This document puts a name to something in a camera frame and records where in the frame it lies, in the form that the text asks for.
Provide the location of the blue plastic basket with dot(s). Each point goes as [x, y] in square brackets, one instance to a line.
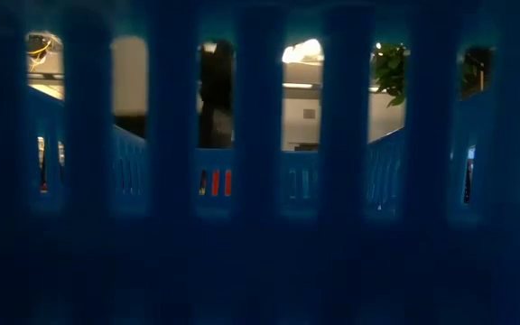
[260, 271]

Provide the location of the orange plastic basket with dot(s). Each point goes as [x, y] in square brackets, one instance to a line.
[221, 182]

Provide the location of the ceiling light tube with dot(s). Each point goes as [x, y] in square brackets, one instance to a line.
[297, 85]

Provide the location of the potted green plant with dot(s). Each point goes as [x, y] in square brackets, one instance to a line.
[388, 67]

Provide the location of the thin bamboo stake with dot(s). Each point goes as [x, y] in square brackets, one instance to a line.
[482, 81]

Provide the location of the grey wall vent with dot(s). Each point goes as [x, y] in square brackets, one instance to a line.
[309, 114]

